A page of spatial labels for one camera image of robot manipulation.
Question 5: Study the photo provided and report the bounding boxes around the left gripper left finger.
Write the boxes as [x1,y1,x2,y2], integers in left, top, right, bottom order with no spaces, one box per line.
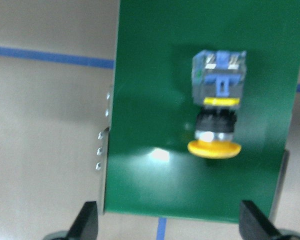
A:
[66,201,99,240]

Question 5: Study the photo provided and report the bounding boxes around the green conveyor belt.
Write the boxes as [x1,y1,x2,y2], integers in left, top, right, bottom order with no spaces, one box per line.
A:
[93,0,300,223]

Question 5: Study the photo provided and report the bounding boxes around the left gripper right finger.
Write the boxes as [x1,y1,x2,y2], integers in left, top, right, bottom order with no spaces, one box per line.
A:
[238,200,288,240]

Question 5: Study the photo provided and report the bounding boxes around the yellow push button spare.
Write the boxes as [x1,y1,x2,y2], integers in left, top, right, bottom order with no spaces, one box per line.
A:
[187,49,247,160]

